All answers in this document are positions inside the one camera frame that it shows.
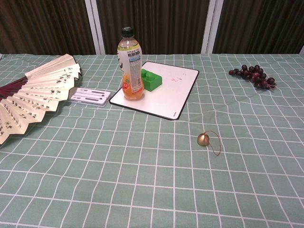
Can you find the orange juice plastic bottle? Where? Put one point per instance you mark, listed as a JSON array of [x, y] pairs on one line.
[[133, 71]]

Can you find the open paper calligraphy folding fan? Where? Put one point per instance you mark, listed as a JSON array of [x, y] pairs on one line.
[[35, 99]]

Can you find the green checked tablecloth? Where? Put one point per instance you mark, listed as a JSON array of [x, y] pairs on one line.
[[142, 178]]

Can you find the small white whiteboard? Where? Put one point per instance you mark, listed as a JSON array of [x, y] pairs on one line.
[[166, 97]]

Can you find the green toy building block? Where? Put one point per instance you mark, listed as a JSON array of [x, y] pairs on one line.
[[152, 83]]

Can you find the dark brown screen panel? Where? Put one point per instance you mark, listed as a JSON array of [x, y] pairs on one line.
[[47, 23], [261, 23], [166, 23]]

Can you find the white screen frame post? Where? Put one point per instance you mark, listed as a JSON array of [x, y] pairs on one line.
[[211, 28], [95, 28]]

